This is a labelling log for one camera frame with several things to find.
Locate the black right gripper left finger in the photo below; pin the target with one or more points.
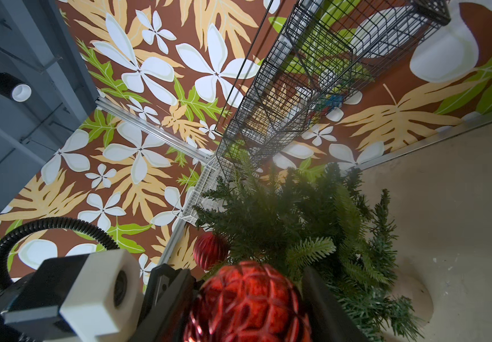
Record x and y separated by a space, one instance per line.
161 332

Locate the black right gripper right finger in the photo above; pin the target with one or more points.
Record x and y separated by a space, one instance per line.
329 322

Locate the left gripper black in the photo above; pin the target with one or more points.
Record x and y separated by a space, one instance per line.
165 296

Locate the ceiling spot lamp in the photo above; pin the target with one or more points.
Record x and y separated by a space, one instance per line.
14 89

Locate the red grid-textured ball ornament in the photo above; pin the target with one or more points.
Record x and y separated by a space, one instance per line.
247 302

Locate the black wire wall basket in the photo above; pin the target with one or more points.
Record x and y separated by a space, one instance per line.
324 53

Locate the white wire basket left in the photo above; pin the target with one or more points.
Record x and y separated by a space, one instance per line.
208 180

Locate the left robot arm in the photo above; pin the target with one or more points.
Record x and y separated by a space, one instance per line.
26 245

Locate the wooden tree base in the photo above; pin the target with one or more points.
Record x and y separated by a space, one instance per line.
417 303

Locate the dark red ribbed ball ornament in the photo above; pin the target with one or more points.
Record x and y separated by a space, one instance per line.
209 250

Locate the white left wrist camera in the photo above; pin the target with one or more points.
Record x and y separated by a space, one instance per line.
94 297

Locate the small green christmas tree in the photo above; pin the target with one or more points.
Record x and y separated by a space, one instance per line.
292 221

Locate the aluminium frame post left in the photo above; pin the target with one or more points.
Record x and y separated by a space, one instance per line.
161 205

